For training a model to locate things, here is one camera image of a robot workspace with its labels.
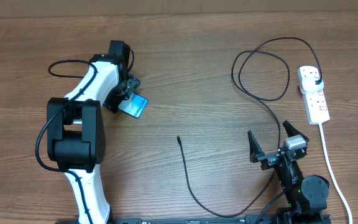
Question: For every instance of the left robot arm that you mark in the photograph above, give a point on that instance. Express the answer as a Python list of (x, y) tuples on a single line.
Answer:
[(75, 132)]

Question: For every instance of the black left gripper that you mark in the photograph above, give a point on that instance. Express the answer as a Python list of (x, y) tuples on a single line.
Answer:
[(113, 101)]

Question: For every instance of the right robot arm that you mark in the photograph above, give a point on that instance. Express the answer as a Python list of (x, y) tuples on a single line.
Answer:
[(303, 199)]

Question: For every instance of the blue Samsung Galaxy smartphone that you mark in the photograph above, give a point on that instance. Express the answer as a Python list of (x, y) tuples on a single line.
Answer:
[(134, 106)]

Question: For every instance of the white USB charger plug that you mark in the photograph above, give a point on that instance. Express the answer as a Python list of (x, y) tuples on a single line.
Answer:
[(308, 85)]

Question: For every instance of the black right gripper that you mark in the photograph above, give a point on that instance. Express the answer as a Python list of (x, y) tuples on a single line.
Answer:
[(269, 158)]

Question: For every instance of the white power extension strip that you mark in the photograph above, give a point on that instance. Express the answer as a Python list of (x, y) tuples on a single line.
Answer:
[(315, 102)]

